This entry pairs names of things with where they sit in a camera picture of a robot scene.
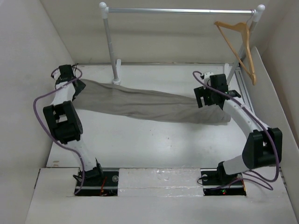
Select grey trousers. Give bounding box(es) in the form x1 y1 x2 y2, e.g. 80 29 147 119
73 79 231 124

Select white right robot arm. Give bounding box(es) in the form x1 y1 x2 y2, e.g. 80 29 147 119
192 71 283 184

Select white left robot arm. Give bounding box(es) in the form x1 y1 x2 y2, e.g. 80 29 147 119
43 64 104 185

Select wooden clothes hanger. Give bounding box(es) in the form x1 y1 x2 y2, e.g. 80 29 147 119
214 21 257 85

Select white metal clothes rack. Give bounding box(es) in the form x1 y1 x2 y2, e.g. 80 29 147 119
99 2 265 85

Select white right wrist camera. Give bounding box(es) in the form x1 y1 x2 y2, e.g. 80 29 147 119
200 71 214 86

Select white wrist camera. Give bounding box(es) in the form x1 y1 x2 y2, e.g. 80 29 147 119
200 71 214 86
50 68 61 80

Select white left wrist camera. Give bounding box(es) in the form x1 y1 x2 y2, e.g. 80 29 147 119
50 68 61 80

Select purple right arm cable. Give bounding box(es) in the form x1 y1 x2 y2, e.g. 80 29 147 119
192 70 280 191

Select aluminium side rail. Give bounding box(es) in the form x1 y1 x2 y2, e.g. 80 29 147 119
235 69 254 112

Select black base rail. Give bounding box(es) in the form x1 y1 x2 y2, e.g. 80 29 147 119
74 168 246 197

